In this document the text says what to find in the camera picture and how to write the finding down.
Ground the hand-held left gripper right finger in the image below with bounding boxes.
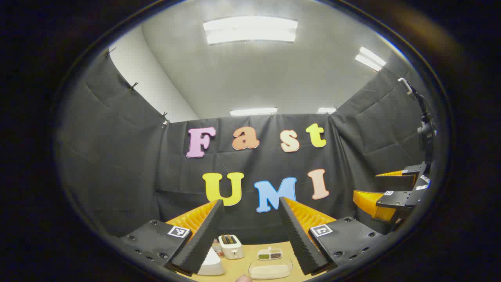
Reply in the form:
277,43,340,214
277,196,387,276

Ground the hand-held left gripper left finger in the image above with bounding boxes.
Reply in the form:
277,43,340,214
117,199,226,277

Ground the white rice cooker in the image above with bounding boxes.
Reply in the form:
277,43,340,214
197,246,226,276

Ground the white rice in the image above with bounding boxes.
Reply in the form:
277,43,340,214
252,266,290,279

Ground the white toaster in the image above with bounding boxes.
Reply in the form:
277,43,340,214
218,234,245,260

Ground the clear plastic container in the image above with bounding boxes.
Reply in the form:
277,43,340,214
248,257,294,280

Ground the white divided dish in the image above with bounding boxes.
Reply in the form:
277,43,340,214
257,247,283,261

